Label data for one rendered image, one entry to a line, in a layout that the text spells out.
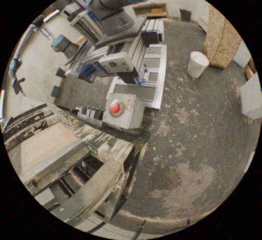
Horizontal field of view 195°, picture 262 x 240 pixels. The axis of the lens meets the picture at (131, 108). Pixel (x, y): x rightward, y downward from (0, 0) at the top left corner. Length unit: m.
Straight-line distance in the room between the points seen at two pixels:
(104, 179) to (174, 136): 1.05
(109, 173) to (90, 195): 0.11
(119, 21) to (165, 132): 1.20
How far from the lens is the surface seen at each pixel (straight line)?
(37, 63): 6.03
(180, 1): 5.06
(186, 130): 1.23
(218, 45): 1.62
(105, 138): 0.42
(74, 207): 0.32
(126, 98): 0.26
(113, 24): 0.39
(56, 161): 0.45
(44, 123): 0.91
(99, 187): 0.29
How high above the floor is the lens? 1.16
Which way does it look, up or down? 66 degrees down
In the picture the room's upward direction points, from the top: 59 degrees counter-clockwise
